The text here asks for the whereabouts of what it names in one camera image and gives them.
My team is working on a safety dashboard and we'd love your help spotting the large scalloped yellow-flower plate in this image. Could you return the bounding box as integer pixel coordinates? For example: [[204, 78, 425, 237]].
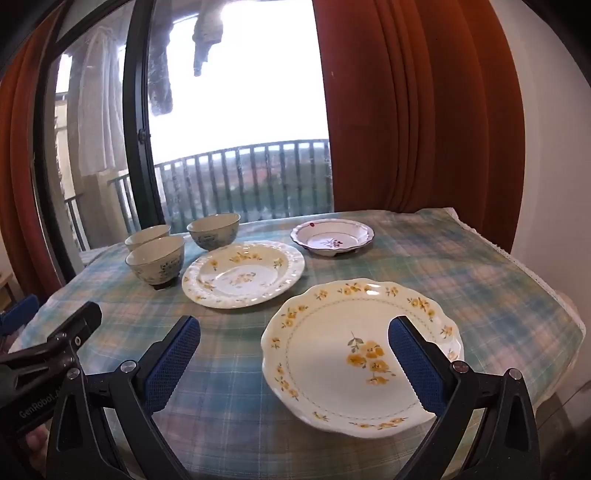
[[261, 278, 465, 439]]

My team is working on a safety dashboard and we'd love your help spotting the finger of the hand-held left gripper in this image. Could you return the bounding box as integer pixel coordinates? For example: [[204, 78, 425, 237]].
[[0, 294, 41, 337], [0, 301, 103, 391]]

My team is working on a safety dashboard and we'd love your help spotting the dark hanging garment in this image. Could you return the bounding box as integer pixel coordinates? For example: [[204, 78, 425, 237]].
[[148, 0, 174, 116]]

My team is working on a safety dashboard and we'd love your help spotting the plaid tablecloth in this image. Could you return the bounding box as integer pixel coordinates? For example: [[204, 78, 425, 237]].
[[9, 208, 587, 480]]

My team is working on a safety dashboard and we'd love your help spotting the red-patterned white plate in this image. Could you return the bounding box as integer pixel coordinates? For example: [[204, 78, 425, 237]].
[[290, 220, 376, 257]]

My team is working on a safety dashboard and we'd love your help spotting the balcony railing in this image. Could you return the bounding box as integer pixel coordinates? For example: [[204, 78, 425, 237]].
[[65, 138, 334, 250]]

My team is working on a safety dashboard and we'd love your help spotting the ruffled yellow-flower deep plate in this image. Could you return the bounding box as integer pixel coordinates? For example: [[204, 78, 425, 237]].
[[181, 241, 306, 309]]

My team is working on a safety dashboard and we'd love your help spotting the narrow orange curtain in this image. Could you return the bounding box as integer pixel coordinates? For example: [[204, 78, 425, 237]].
[[0, 18, 70, 301]]

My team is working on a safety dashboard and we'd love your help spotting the wide orange curtain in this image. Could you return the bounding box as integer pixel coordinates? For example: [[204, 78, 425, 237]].
[[311, 0, 527, 254]]

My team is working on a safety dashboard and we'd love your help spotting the white hanging garment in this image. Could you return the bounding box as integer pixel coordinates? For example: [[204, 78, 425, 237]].
[[67, 23, 127, 176]]

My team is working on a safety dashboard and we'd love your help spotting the person's left hand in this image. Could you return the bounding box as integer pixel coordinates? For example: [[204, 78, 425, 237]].
[[24, 428, 49, 463]]

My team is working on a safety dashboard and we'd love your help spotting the grey hanging garment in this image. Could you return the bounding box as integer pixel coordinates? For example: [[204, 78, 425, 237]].
[[191, 0, 225, 77]]

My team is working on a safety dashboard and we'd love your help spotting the black window frame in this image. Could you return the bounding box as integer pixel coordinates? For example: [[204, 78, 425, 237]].
[[0, 0, 167, 296]]

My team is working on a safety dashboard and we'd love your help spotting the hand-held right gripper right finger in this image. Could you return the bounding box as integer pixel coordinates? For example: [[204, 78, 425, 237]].
[[388, 315, 541, 480]]

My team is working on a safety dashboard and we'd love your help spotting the beige ceramic bowl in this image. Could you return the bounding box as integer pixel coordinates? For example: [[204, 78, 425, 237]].
[[187, 213, 242, 252], [126, 236, 186, 291], [124, 224, 172, 252]]

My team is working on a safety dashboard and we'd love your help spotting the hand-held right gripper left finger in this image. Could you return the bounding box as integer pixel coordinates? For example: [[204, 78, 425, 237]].
[[46, 315, 201, 480]]

